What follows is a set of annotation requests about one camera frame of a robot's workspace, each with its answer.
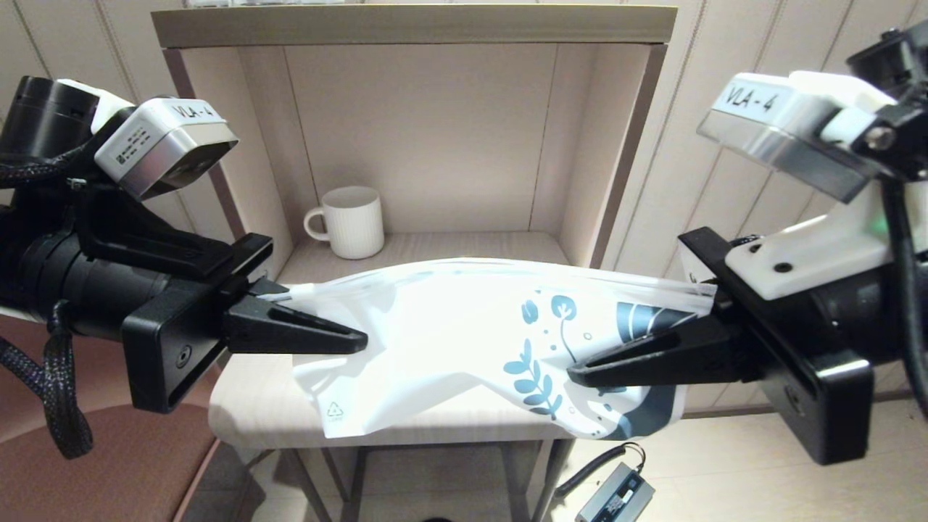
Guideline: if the white floral plastic bag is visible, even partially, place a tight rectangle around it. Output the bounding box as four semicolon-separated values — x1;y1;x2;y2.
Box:
257;257;718;442

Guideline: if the white ribbed ceramic mug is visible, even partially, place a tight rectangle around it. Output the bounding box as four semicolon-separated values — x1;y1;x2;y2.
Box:
304;186;386;260

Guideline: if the grey black power adapter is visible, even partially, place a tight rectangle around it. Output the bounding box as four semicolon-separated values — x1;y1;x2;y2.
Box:
576;464;655;522

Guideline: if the brown upholstered chair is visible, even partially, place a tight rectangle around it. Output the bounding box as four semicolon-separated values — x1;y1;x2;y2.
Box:
0;312;225;522

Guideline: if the light wooden shelf desk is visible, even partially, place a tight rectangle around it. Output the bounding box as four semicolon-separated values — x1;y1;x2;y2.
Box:
151;4;679;522

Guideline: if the black left camera bracket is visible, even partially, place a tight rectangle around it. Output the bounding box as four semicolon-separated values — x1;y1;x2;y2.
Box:
69;181;275;283

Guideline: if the white right camera bracket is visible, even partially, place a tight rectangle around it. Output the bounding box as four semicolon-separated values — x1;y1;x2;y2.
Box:
725;185;928;302

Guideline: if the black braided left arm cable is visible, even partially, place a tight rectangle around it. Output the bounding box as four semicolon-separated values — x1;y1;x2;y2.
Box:
0;301;94;460

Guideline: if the black adapter power cable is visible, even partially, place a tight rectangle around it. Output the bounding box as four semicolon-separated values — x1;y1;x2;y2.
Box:
555;442;646;501

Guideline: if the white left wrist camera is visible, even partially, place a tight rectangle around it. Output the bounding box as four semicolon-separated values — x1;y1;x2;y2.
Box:
94;98;240;202

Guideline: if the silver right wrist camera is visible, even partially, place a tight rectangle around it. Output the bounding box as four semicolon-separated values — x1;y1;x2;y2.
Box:
696;70;896;204

